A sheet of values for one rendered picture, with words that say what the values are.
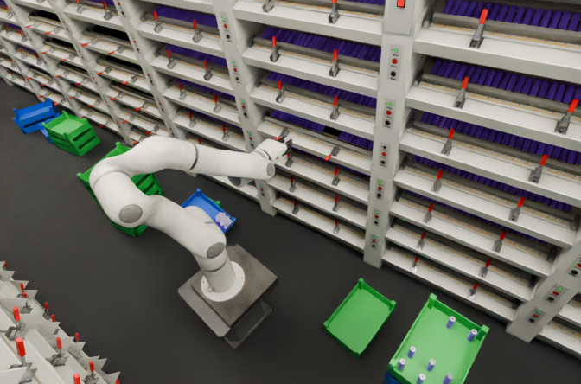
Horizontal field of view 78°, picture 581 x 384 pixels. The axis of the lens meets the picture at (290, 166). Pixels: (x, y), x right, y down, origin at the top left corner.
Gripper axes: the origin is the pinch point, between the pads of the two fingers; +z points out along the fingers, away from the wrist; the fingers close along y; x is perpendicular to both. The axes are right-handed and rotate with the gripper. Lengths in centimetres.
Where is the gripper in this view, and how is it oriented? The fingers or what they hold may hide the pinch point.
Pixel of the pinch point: (284, 142)
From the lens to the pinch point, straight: 148.1
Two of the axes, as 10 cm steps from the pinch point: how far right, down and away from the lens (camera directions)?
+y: -8.3, -3.3, 4.5
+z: 5.5, -4.5, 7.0
